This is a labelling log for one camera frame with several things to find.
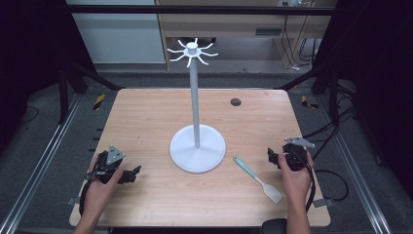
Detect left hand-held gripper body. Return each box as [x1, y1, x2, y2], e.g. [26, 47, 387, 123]
[87, 144, 127, 185]

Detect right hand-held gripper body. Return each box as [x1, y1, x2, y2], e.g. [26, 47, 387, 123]
[281, 136, 317, 173]

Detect person's right hand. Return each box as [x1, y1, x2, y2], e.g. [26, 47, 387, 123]
[278, 150, 316, 210]

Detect person's left hand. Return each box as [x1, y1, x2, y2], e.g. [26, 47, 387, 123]
[83, 157, 126, 216]

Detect yellow black tape strip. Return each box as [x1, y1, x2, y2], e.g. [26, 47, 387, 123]
[93, 94, 107, 112]
[299, 95, 319, 110]

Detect black chair part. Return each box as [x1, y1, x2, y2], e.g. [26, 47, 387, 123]
[261, 217, 288, 234]

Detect white hook stand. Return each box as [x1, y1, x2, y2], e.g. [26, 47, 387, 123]
[167, 37, 227, 175]

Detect white cabinet panel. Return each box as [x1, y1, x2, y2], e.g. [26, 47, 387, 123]
[65, 0, 167, 64]

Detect white power strip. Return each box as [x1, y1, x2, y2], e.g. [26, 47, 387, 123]
[279, 0, 314, 8]

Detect teal handled white spatula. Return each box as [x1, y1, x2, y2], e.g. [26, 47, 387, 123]
[232, 156, 283, 206]

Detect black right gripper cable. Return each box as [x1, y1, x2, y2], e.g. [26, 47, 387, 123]
[304, 155, 351, 213]

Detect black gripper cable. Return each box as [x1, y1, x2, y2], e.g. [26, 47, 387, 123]
[304, 155, 351, 213]
[78, 176, 95, 216]

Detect black floor cables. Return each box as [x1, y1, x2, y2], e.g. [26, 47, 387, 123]
[301, 81, 358, 160]

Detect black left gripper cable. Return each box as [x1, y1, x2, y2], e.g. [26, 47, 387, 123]
[78, 176, 95, 216]

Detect metal floor rail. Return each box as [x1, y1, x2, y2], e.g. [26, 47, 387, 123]
[0, 94, 83, 234]
[315, 94, 394, 234]

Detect black frame strut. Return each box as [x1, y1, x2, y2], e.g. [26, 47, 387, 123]
[57, 60, 126, 125]
[278, 60, 343, 125]

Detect hanging black cables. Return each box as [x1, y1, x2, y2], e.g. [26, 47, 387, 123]
[280, 14, 321, 71]

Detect black frame crossbar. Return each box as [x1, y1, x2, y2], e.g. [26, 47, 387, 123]
[63, 4, 339, 17]

